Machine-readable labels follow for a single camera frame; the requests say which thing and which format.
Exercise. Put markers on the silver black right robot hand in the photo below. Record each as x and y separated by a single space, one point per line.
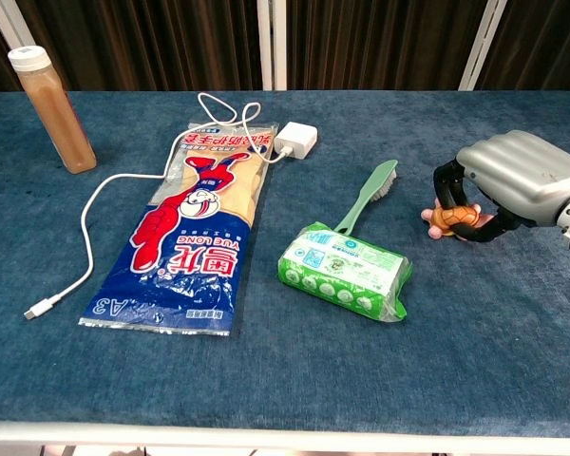
518 171

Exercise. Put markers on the orange pink turtle toy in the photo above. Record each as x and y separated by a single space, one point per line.
453 216

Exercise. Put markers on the green wipes package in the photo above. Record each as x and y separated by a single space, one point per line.
342 271

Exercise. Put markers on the white power adapter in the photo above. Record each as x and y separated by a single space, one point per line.
297 138

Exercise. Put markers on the blue table cloth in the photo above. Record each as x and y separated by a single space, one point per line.
285 361

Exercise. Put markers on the packaged rubber gloves bag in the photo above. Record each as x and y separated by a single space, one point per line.
190 228

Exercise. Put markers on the dark brown curtain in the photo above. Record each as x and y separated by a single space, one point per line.
147 43

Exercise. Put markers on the brown juice bottle white cap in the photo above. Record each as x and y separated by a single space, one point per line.
58 121

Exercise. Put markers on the white metal frame post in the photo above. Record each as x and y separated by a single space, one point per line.
271 43
480 47
14 21

